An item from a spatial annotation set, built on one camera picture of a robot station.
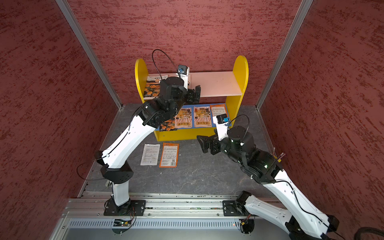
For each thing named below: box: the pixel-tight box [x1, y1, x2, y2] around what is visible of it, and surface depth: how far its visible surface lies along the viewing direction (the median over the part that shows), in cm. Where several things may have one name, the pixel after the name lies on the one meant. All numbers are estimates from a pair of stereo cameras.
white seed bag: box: [140, 143, 161, 166], surface depth 93 cm
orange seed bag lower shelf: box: [210, 104, 229, 118], surface depth 102 cm
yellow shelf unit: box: [135, 55, 249, 141], surface depth 79 cm
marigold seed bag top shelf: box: [143, 75, 169, 100], surface depth 74 cm
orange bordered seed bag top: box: [159, 142, 179, 168], surface depth 94 cm
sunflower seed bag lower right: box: [194, 106, 212, 128], surface depth 97 cm
